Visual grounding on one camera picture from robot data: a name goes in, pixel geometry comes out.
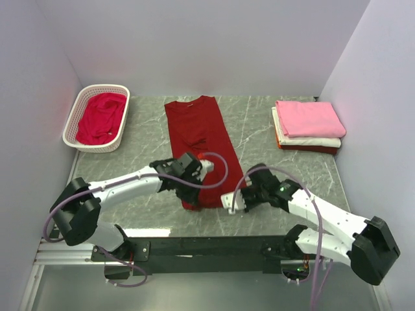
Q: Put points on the white plastic laundry basket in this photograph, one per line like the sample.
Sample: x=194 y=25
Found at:
x=77 y=111

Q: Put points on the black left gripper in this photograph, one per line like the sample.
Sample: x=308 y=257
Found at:
x=192 y=197

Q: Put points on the crimson t shirt in basket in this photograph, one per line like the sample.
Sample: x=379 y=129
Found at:
x=101 y=120

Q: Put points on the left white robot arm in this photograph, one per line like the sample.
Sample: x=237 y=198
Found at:
x=79 y=219

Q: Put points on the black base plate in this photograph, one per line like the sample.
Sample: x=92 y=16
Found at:
x=214 y=254

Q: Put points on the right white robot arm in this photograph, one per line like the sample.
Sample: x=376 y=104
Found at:
x=367 y=246

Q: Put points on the folded pink t shirt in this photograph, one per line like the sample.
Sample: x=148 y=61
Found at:
x=309 y=119

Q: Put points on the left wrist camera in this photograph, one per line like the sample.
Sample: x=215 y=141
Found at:
x=207 y=165

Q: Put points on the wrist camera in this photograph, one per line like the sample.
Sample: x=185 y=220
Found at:
x=233 y=202
x=207 y=165

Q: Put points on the dark red t shirt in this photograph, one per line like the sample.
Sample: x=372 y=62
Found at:
x=197 y=127

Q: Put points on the folded white t shirt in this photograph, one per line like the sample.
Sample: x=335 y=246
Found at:
x=284 y=140

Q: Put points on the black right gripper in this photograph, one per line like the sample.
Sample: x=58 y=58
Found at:
x=244 y=194

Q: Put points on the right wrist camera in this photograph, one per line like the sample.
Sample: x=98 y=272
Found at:
x=233 y=202

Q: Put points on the aluminium rail frame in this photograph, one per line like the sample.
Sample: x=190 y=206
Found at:
x=60 y=254

